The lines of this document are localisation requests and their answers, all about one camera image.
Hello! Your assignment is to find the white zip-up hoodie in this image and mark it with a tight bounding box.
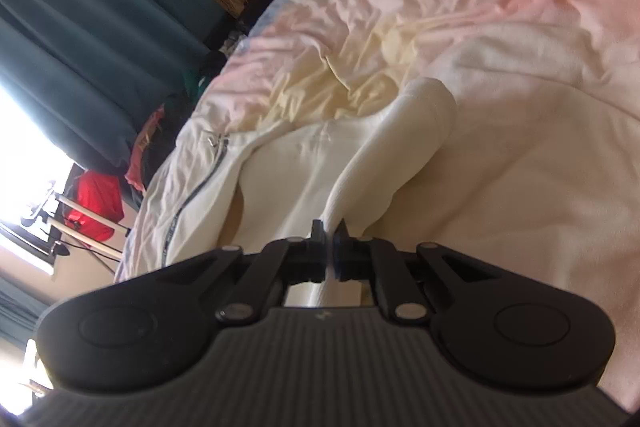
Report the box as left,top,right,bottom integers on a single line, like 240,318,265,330
116,21,640,400

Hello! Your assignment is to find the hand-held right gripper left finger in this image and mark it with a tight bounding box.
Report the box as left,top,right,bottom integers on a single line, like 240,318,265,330
131,219,327,324

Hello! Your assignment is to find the red cloth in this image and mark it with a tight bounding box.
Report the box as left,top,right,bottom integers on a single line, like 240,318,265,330
65,169,125,244

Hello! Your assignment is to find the teal curtain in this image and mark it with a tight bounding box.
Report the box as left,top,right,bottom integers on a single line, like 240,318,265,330
0,0,256,168

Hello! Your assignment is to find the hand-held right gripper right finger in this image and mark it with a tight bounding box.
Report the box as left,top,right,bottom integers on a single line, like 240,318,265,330
332,218,506,324

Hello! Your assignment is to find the pile of dark clothes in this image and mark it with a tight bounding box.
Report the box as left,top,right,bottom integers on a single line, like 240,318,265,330
120,34,246,212

